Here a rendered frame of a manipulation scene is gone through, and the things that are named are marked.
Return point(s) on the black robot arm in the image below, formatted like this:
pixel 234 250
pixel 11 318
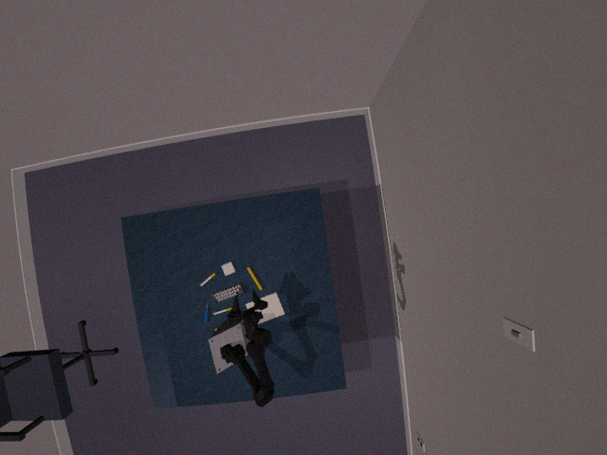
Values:
pixel 263 390

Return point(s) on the keyboard with white letter keys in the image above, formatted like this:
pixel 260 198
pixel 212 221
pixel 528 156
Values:
pixel 228 293

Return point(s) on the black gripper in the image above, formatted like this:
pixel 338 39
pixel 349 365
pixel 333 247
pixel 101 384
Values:
pixel 236 314

